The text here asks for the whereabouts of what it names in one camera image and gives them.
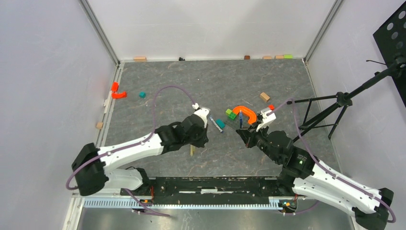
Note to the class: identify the grey lego baseplate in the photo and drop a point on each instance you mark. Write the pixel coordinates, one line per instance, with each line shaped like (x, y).
(234, 124)

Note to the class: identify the blue white pen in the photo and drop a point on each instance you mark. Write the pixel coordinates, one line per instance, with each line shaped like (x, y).
(216, 125)

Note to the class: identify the teal block centre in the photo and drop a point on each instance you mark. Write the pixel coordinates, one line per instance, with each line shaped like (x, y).
(220, 123)

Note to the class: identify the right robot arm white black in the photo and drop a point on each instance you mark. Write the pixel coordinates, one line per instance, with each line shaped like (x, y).
(308, 176)

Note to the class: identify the tan block back left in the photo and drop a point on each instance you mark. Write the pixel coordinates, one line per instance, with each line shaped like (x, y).
(140, 59)

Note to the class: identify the black perforated panel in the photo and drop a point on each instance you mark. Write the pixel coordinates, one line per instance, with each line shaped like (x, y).
(390, 38)

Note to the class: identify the green lego brick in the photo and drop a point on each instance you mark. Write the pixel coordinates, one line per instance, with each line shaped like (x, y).
(230, 114)

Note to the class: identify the orange curved block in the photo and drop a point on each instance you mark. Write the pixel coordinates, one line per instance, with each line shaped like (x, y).
(252, 116)

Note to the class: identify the yellow pen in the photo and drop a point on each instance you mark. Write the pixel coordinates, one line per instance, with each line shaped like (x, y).
(192, 149)

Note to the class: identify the toothed aluminium rail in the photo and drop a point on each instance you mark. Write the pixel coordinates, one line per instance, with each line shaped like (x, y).
(271, 204)

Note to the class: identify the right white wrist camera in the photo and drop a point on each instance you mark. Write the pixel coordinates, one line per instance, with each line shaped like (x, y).
(264, 118)

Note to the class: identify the dark blue pen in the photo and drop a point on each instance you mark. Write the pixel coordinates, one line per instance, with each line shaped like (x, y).
(240, 119)

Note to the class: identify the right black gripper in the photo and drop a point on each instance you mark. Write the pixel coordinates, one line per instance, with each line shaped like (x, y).
(246, 135)

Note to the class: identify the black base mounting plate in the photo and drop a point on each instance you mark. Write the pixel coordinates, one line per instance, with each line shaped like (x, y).
(226, 190)

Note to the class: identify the black tripod stand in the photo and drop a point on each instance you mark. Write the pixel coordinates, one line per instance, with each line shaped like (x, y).
(344, 99)

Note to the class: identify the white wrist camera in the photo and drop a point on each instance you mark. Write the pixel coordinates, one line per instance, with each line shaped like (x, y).
(201, 112)
(264, 118)

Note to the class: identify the tan block left rail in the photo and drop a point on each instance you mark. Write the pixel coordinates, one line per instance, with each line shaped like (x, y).
(99, 125)

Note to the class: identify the red block upper left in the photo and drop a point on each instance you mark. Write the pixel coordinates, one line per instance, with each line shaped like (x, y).
(115, 86)

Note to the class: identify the red curved block left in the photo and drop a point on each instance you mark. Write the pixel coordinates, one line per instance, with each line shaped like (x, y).
(119, 95)

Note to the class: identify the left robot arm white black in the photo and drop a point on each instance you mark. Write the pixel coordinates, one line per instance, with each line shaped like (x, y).
(97, 168)

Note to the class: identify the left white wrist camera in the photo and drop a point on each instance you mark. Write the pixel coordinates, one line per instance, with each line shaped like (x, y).
(201, 112)

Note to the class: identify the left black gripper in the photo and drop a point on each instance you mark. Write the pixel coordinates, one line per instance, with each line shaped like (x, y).
(204, 139)

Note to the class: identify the tan wooden block right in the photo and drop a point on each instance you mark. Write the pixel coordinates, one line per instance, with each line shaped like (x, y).
(264, 97)

